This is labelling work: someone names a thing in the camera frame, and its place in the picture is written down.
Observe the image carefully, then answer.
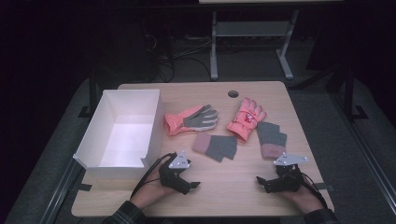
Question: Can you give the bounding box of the person's left hand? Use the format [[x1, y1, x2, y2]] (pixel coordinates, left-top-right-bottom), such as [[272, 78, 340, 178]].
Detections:
[[130, 176, 177, 210]]

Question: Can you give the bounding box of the pink ski glove grey palm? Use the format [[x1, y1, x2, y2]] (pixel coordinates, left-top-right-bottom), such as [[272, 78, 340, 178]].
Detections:
[[164, 104, 219, 137]]

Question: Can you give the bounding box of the grey metal stand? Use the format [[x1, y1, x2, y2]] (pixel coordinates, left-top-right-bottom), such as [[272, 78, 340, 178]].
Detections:
[[209, 8, 300, 81]]

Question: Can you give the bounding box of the bundle of floor cables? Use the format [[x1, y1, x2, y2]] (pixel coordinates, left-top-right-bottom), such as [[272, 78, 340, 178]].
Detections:
[[143, 31, 213, 84]]

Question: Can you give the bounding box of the black stand post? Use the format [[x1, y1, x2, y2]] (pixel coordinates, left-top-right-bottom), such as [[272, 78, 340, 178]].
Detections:
[[341, 62, 370, 122], [78, 68, 101, 119]]

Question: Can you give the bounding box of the person's right hand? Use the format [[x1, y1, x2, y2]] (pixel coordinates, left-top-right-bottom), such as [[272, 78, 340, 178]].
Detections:
[[279, 186, 325, 215]]

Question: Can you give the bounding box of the grey metal rail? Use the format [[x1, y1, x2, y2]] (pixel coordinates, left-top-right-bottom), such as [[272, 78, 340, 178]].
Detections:
[[39, 160, 86, 224], [330, 92, 396, 216]]

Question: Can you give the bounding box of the pink ski glove printed back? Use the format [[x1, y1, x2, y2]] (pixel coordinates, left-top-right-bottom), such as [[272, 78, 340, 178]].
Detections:
[[226, 97, 267, 144]]

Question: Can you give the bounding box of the grey knit glove pink cuff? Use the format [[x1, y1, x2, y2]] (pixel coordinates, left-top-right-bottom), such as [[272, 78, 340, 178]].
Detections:
[[256, 121, 288, 160], [191, 133, 238, 163]]

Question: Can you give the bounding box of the white box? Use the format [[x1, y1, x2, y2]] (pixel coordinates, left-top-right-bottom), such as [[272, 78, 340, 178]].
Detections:
[[73, 89, 165, 180]]

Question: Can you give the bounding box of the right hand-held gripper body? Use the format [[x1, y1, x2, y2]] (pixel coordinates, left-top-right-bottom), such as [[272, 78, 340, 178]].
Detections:
[[273, 152, 309, 192]]

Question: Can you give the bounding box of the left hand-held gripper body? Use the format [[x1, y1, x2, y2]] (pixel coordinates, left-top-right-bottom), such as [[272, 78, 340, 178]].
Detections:
[[158, 150, 191, 189]]

